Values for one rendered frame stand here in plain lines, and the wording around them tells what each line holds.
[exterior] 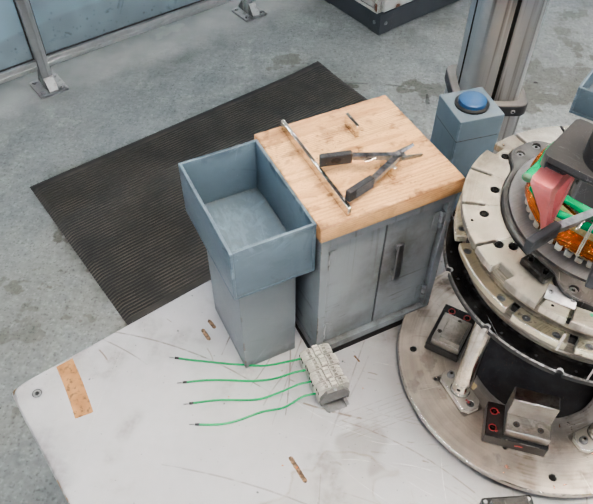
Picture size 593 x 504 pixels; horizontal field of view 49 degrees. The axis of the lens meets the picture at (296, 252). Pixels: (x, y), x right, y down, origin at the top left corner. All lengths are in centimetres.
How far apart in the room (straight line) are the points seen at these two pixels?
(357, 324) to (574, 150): 49
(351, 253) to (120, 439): 40
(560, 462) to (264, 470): 38
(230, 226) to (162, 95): 198
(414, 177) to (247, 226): 22
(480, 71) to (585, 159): 63
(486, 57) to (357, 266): 47
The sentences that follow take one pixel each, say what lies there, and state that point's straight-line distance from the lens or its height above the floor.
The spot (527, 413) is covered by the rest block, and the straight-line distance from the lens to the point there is 91.
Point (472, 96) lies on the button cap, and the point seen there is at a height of 105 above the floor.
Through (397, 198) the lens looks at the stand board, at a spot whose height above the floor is 107.
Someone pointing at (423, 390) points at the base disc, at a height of 80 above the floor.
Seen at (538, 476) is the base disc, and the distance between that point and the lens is 93.
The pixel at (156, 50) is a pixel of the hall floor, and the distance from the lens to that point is 309.
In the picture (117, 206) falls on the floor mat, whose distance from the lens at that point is 233.
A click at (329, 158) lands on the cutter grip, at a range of 79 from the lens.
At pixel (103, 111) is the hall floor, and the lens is 278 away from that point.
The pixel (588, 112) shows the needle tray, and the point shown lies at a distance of 105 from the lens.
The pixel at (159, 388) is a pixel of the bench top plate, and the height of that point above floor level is 78.
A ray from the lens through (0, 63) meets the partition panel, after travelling 286.
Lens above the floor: 161
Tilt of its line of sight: 49 degrees down
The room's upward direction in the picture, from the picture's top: 1 degrees clockwise
